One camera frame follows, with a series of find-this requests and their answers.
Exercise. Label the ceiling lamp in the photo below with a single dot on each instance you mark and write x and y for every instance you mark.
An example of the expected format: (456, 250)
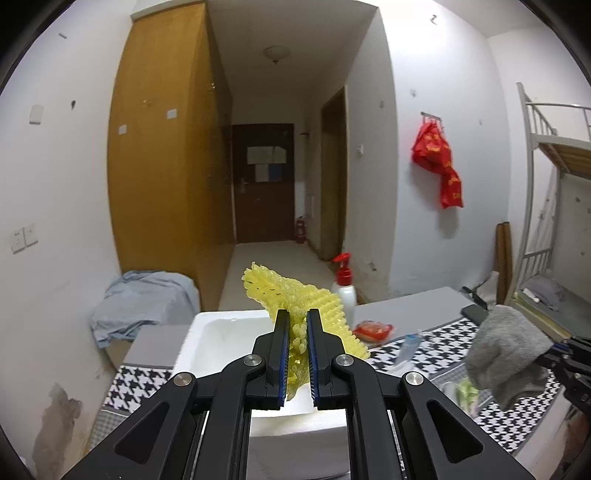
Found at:
(276, 53)

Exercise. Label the white styrofoam box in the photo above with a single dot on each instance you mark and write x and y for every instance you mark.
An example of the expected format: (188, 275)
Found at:
(296, 442)

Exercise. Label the floral plastic bag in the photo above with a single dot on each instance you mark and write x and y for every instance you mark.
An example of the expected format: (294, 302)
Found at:
(467, 394)

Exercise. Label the houndstooth table mat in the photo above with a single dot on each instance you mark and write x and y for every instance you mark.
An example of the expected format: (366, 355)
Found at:
(526, 431)

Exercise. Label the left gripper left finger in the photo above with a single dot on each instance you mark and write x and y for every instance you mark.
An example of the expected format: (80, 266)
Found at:
(196, 428)

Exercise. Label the white wall switch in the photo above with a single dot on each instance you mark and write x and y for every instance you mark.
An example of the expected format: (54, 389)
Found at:
(36, 114)

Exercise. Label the red hanging bags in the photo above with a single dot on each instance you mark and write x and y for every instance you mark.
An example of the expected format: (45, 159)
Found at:
(431, 151)

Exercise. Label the red fire extinguisher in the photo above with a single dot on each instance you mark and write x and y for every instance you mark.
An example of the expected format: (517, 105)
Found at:
(300, 230)

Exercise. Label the red snack packet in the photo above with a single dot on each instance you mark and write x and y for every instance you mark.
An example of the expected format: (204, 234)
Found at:
(373, 332)

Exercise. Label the blue face mask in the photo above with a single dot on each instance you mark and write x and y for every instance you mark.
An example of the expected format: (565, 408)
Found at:
(409, 347)

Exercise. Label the wooden wardrobe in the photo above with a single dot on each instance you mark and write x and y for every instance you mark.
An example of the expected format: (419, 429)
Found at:
(167, 163)

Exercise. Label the wall hook rack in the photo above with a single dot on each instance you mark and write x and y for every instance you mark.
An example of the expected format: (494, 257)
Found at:
(427, 117)

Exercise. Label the black smartphone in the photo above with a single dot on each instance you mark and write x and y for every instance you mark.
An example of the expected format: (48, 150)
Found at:
(475, 313)

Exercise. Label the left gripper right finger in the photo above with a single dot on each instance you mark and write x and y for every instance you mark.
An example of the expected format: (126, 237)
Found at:
(400, 427)

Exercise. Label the metal bunk bed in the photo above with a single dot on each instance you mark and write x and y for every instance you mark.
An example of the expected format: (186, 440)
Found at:
(551, 157)

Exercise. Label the grey sock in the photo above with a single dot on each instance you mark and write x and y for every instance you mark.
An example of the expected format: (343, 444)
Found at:
(502, 357)

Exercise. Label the white wall socket pair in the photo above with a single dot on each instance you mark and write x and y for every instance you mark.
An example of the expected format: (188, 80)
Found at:
(23, 238)

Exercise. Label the yellow foam fruit net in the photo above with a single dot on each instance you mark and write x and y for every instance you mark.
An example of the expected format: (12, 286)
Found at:
(275, 292)

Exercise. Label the light blue cloth pile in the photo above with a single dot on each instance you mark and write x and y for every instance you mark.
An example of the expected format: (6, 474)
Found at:
(143, 298)

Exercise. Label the white pump lotion bottle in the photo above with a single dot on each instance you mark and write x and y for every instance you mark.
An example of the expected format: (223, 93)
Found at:
(344, 288)

